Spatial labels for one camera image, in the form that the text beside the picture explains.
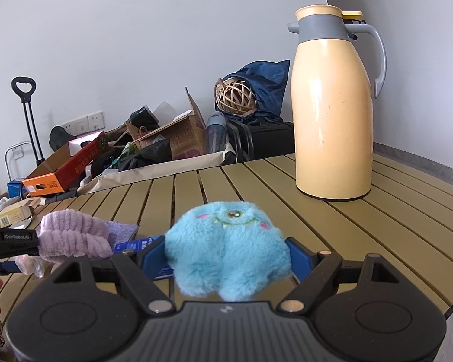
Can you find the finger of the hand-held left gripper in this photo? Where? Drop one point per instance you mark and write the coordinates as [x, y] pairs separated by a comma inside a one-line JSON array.
[[7, 267]]

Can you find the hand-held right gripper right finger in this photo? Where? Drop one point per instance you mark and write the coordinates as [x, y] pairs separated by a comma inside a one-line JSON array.
[[300, 258]]

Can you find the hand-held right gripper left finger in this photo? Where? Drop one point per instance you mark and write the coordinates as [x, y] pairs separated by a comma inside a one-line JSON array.
[[151, 254]]

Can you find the blue tissue packet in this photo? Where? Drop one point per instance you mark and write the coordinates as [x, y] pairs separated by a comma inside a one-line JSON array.
[[130, 246]]

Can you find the purple fluffy headband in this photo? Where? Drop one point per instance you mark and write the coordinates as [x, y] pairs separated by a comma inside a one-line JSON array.
[[71, 233]]

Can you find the blue plush monster toy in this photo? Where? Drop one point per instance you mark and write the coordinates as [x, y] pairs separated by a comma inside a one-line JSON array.
[[226, 256]]

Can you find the pale pink plastic wrap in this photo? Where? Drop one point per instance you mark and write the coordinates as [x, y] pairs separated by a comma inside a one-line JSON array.
[[30, 266]]

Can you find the small tan carton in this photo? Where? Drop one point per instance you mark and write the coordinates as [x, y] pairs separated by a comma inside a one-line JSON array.
[[15, 217]]

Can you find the purple washcloth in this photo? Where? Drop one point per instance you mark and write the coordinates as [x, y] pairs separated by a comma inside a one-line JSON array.
[[122, 232]]

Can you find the small blue box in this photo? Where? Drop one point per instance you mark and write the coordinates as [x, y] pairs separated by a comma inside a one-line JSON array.
[[15, 188]]

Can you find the orange red long box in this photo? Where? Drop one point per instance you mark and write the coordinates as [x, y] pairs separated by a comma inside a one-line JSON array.
[[41, 184]]

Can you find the tan folding table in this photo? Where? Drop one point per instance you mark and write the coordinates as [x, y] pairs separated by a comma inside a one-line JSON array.
[[362, 226]]

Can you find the black bag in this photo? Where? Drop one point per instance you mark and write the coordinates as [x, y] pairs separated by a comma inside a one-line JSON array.
[[151, 154]]

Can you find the black cap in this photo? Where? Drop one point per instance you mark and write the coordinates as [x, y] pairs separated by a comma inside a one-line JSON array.
[[60, 137]]

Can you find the black suitcase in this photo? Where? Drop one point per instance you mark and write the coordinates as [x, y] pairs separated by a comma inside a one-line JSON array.
[[268, 139]]

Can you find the open cardboard box with flap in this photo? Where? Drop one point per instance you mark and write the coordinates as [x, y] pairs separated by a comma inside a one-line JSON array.
[[185, 135]]

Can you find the grey translucent bottle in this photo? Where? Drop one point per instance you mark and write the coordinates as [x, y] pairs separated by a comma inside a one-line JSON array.
[[216, 135]]

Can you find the yellow thermos jug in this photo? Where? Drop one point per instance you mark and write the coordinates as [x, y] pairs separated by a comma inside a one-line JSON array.
[[332, 120]]

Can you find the wicker ball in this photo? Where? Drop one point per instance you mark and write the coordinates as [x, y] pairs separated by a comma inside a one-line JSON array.
[[236, 96]]

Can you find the dark blue cloth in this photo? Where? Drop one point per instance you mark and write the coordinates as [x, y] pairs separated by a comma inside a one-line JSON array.
[[271, 83]]

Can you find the white wall socket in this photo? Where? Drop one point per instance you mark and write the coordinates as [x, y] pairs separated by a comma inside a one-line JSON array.
[[96, 120], [77, 125]]

